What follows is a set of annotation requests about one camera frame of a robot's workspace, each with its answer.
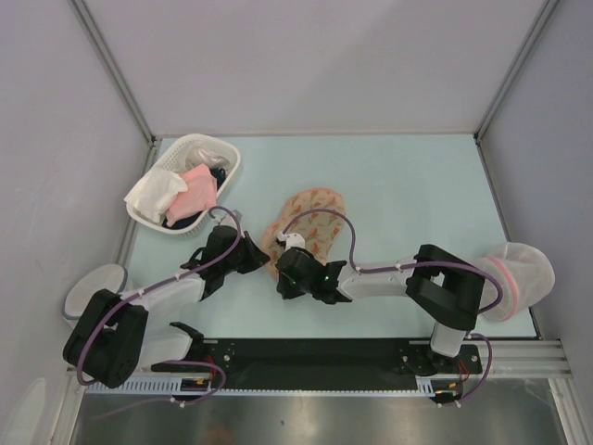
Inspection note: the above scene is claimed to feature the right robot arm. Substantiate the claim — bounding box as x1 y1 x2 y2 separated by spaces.
276 245 492 375

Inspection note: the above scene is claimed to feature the white plastic laundry basket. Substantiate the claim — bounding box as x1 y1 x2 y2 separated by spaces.
124 133 241 237

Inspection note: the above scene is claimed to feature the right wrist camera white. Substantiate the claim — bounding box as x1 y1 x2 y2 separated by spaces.
275 232 306 251

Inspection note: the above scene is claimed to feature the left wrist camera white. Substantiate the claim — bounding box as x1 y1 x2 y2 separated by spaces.
208 206 242 231

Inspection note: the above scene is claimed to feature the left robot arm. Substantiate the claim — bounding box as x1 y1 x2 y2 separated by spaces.
63 225 270 388

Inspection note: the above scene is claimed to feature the white cloth in basket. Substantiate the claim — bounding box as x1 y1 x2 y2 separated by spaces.
124 167 188 223

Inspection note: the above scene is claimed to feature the white mesh bag pink trim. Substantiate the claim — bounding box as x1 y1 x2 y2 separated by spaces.
473 242 555 323

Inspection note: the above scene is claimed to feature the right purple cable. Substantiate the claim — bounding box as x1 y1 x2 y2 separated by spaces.
280 209 509 404

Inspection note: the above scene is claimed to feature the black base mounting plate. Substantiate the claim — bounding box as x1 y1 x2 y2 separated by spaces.
151 337 481 391

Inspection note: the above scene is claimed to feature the pink cloth in basket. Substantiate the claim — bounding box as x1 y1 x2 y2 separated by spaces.
164 162 219 228

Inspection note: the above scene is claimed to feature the dark garment in basket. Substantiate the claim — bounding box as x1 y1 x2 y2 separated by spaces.
159 166 229 233

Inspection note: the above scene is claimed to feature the aluminium rail frame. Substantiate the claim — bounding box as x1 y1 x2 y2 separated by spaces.
64 373 575 398

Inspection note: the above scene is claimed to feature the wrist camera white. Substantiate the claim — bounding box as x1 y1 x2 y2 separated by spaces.
275 232 306 251
208 206 242 231

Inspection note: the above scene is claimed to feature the white mesh bag blue trim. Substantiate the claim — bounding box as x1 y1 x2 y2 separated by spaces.
62 264 132 326

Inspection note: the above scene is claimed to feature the floral mesh laundry bag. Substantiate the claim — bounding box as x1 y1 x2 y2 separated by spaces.
259 187 347 281

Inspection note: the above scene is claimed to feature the pale garment in basket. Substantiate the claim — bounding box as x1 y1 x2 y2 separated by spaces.
184 146 229 170

